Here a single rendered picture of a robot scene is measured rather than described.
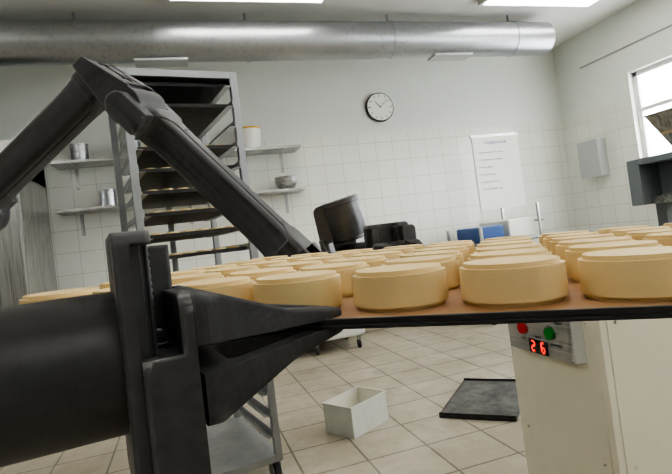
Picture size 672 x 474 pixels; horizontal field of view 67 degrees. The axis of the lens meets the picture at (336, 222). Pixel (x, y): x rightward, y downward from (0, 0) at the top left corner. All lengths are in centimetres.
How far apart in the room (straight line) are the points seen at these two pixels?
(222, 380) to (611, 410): 113
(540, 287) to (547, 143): 647
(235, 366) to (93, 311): 6
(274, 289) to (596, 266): 15
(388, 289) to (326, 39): 432
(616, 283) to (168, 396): 19
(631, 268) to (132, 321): 20
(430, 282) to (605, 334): 100
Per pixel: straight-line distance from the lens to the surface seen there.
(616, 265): 25
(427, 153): 579
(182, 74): 229
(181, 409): 20
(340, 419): 284
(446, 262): 31
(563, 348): 128
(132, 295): 20
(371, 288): 25
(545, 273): 25
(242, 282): 30
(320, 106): 546
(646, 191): 204
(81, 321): 21
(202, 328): 20
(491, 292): 24
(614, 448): 131
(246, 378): 21
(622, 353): 127
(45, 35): 441
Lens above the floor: 105
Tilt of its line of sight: 2 degrees up
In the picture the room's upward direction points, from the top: 7 degrees counter-clockwise
